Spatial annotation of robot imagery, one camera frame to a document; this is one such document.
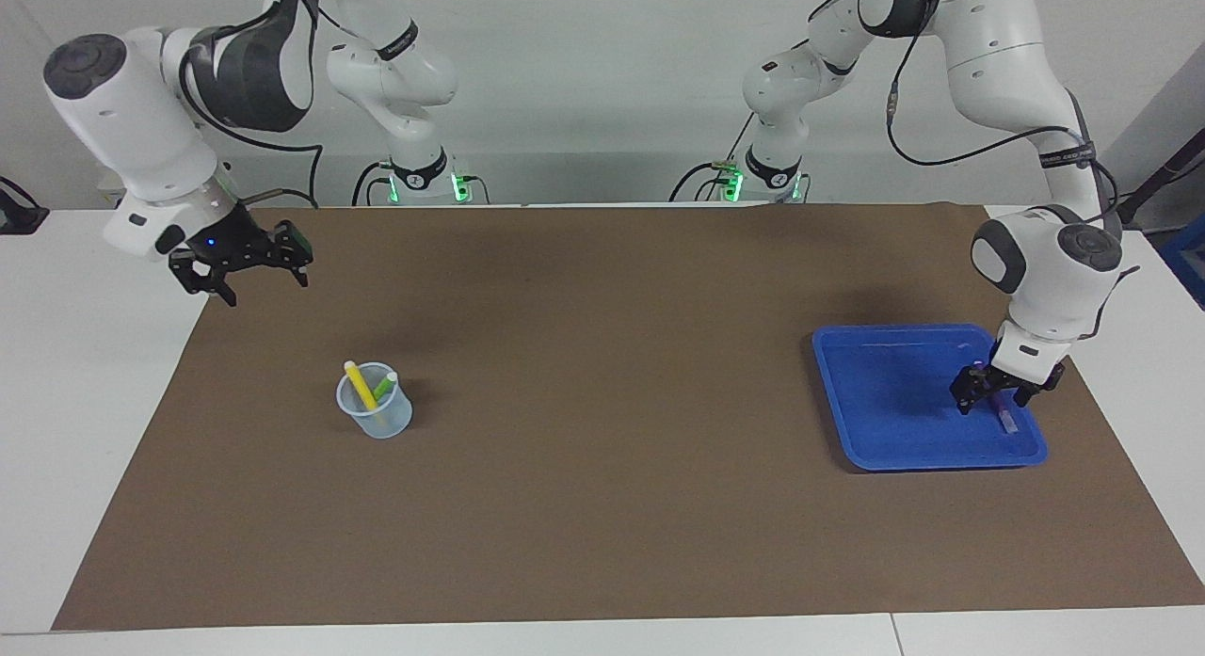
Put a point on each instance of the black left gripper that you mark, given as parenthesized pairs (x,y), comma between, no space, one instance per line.
(998,381)

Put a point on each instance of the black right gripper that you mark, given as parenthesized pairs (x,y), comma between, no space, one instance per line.
(226,242)

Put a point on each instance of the purple pen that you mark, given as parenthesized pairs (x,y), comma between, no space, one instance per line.
(1005,419)

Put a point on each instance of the yellow pen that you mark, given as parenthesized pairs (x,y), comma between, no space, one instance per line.
(360,385)

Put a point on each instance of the green pen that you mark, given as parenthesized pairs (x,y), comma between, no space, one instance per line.
(386,385)

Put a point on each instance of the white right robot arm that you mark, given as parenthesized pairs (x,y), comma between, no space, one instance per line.
(132,129)

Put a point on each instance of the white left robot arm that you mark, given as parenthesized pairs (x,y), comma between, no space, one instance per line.
(1036,261)

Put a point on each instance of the blue plastic tray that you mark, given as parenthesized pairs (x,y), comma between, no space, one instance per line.
(894,402)

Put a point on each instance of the white power strip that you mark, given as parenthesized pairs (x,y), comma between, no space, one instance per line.
(111,200)

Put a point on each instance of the clear plastic cup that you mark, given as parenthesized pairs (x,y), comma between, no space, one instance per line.
(386,423)

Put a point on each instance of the black table clamp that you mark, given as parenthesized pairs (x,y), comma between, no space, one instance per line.
(19,214)

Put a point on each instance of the blue crate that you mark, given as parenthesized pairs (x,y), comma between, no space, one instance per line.
(1188,261)

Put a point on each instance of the black stand leg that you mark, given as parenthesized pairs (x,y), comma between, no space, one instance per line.
(1153,181)

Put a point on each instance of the brown table mat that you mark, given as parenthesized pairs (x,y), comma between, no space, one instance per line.
(602,524)

